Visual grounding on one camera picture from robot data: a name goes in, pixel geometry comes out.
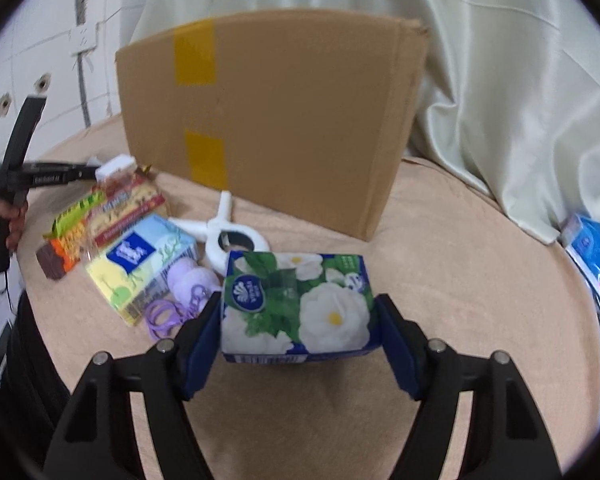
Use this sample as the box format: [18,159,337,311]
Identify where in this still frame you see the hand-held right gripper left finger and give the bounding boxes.
[42,291,225,480]

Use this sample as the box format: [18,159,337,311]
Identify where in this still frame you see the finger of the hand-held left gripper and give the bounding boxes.
[24,158,103,187]

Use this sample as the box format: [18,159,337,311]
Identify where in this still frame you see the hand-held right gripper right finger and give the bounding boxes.
[375,293,563,480]

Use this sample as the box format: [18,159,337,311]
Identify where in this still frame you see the small white box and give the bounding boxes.
[95,156,142,184]

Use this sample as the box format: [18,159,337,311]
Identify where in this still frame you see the floral tissue box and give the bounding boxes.
[220,250,383,366]

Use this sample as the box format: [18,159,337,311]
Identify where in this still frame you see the yellow blue tissue pack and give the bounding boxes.
[85,212,199,328]

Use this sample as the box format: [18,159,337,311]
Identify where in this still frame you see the white plastic clamp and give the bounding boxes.
[169,190,271,277]

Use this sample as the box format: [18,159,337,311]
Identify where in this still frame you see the brown cardboard box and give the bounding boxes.
[115,8,429,242]

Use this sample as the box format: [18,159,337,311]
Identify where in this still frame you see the person's left hand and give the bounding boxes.
[0,196,29,257]

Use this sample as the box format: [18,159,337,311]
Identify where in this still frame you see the orange green snack packet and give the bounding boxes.
[42,190,107,272]

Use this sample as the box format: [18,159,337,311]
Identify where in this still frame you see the red yellow snack packet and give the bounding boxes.
[82,170,173,261]

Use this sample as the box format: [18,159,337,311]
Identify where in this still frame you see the purple puff ball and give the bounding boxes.
[167,259,222,307]

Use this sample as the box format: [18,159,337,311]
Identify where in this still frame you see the brown snack bar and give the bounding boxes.
[35,244,69,282]

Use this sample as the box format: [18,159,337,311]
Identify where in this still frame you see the white curtain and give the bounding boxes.
[120,0,600,247]

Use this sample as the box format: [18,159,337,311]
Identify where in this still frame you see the purple hair ties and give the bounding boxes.
[145,285,214,343]

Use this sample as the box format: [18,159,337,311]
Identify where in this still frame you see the white wall outlet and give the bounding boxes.
[69,22,99,54]

